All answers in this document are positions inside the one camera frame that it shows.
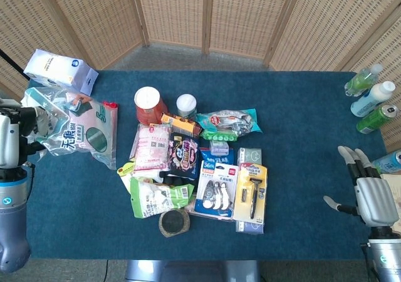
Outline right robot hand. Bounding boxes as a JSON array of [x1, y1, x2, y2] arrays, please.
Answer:
[[323, 145, 400, 229]]

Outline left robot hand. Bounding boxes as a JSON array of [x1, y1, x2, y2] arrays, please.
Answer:
[[0, 98, 48, 170]]

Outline clear bag with green label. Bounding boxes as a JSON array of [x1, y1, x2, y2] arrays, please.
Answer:
[[21, 86, 119, 170]]

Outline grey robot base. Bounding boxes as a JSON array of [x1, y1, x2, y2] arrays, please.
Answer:
[[124, 259, 261, 282]]

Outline pink and white bag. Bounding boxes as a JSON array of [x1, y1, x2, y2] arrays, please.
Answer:
[[130, 123, 172, 175]]

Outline green white starch bag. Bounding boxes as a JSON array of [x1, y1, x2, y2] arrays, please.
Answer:
[[130, 177, 195, 219]]

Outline teal clear snack bag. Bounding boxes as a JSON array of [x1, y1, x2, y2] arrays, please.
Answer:
[[195, 108, 263, 134]]

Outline light blue drink bottle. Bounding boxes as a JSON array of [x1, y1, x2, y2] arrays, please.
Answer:
[[372, 150, 401, 175]]

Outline green drink can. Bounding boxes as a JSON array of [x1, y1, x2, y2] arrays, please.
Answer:
[[356, 103, 398, 135]]

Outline white and blue box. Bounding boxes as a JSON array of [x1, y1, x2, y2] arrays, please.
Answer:
[[23, 48, 100, 97]]

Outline blue tablecloth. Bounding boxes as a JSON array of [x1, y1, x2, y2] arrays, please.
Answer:
[[26, 70, 388, 261]]

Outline white light blue bottle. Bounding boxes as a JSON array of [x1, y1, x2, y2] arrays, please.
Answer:
[[350, 80, 396, 118]]

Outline yellow green packet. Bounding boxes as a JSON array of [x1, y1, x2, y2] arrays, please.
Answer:
[[117, 161, 138, 195]]

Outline clear green drink bottle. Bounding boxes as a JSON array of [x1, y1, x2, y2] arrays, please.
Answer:
[[344, 63, 383, 97]]

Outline blue white tissue pack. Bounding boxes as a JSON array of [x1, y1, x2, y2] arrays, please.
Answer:
[[234, 219, 265, 234]]

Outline yellow razor blister pack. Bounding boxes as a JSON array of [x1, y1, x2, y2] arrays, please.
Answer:
[[233, 162, 269, 225]]

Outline pale green tissue pack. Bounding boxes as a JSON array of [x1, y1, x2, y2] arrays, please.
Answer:
[[237, 147, 263, 167]]

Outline orange canister with white lid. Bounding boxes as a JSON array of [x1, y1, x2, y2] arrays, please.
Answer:
[[133, 86, 169, 126]]

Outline blue correction tape pack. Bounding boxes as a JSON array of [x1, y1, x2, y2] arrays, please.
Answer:
[[194, 160, 239, 219]]

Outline dark blue pouch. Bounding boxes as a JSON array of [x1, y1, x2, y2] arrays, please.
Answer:
[[199, 147, 235, 167]]

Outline small clear purple box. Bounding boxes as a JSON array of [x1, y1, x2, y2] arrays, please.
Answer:
[[209, 140, 230, 156]]

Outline green wrapped pack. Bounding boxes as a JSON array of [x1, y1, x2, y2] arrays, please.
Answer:
[[201, 128, 241, 142]]

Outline black gloves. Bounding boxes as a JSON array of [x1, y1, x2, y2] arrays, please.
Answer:
[[159, 170, 197, 189]]

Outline yellow and brown carton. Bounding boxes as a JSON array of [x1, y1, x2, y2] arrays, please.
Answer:
[[160, 112, 204, 138]]

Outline black purple pad pack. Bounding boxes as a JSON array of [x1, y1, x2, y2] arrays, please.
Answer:
[[162, 132, 201, 180]]

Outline green white round canister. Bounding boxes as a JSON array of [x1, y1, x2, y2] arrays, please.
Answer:
[[175, 93, 198, 120]]

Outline glass jar with black lid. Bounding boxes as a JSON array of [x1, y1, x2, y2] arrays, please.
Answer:
[[158, 209, 191, 238]]

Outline woven folding screen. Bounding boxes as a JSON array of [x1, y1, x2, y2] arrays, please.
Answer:
[[0, 0, 401, 157]]

